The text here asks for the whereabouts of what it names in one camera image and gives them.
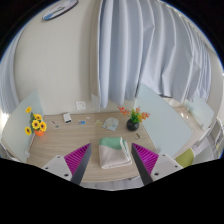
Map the white wall socket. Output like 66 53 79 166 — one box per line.
75 100 87 111

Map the yellow-green chair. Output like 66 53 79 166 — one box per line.
174 147 196 169

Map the small frosted glass panel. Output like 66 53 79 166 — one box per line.
90 93 102 113

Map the frosted glass desk partition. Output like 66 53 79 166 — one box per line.
0 89 45 164
134 82 193 158
184 96 215 129

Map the beige towel with green trim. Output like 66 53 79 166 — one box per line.
98 136 133 170

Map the artificial orange flower bunch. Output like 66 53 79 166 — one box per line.
117 105 151 124

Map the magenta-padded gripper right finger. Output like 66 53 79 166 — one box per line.
130 142 184 187

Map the small white box device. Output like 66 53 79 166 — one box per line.
62 112 73 125

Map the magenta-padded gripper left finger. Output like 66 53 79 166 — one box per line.
40 142 93 187

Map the artificial sunflower bunch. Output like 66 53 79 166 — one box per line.
24 106 48 136

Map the pale grey curtain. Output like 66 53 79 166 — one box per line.
89 0 224 111
0 29 26 114

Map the round black vase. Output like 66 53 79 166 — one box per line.
126 118 140 132

